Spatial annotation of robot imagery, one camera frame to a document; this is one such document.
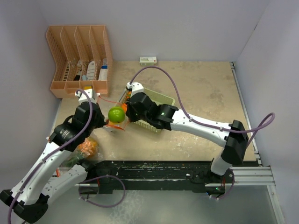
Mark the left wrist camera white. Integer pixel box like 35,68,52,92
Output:
75,89,99,104

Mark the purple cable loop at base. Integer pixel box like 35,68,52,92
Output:
78,175,127,208

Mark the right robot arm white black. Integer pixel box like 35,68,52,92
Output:
126,92,249,182

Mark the white blue box in organizer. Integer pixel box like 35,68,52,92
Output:
98,58,108,81

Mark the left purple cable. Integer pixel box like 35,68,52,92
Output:
7,89,93,224

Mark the small white green box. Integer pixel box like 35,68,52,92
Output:
139,56,157,66

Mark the pink desk organizer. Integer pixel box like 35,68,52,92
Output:
46,25,114,98

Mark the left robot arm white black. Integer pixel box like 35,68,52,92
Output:
0,102,105,224

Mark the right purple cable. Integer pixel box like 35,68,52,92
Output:
129,66,276,150

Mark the green plastic basket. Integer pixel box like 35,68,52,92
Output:
118,88,175,133

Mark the clear zip bag orange zipper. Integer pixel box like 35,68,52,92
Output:
56,134,104,177

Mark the green toy lime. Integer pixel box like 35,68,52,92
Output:
108,107,125,123

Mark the white tube in organizer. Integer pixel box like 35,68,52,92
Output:
86,61,96,81

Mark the toy pineapple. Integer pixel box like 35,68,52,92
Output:
64,137,99,167

